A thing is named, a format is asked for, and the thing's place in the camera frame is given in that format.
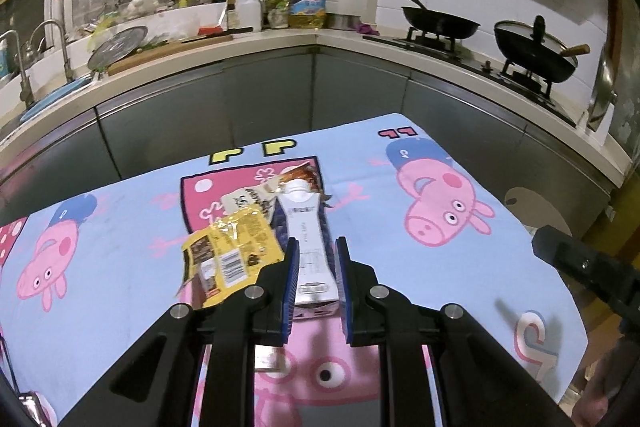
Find black frying pan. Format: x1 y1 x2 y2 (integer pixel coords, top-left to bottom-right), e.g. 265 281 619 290
395 0 481 40

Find brown cream snack wrapper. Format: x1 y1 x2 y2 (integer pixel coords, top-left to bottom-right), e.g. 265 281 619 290
220 157 341 228

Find black gas stove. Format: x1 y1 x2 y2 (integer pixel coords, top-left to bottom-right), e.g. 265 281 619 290
362 27 578 128

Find flat wooden cutting board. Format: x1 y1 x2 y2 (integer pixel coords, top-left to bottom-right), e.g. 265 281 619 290
107 34 235 76

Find white plastic jug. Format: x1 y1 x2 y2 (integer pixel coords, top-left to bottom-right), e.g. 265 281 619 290
234 0 263 32

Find steel pot lid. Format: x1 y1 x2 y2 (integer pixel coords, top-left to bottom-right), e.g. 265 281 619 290
585 47 618 132

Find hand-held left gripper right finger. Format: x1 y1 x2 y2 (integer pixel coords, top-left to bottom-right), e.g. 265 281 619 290
335 236 576 427

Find black wok with glass lid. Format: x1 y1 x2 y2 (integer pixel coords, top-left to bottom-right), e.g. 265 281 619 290
494 16 591 84

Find small steel bowl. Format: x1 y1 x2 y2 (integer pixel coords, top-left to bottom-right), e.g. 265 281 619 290
325 12 363 30

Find grey kitchen counter cabinets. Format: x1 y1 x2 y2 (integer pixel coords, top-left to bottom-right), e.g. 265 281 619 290
0 27 631 248

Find cooking oil bottle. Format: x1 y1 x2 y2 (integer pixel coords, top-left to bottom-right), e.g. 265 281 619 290
287 0 328 30

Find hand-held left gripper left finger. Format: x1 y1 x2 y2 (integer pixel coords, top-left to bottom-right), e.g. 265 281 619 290
55 237 301 427

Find cartoon pig printed blanket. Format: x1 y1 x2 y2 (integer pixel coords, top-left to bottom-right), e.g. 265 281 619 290
0 113 588 427

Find blue sink mat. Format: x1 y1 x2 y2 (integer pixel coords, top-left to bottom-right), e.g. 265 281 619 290
20 74 96 122

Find beige trash bin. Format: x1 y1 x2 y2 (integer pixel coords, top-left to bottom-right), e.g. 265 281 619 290
502 187 571 238

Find round metal lid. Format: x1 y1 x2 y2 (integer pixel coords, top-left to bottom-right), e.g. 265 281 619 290
87 26 149 70

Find yellow snack wrapper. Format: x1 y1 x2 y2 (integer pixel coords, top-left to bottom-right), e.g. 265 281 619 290
175 204 286 308

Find person's right hand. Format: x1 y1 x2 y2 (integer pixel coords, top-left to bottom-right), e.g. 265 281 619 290
570 347 626 427

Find white drink bottle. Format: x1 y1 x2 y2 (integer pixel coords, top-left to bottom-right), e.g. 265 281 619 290
274 179 337 319

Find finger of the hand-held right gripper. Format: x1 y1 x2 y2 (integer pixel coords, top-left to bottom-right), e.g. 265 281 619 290
531 226 640 323

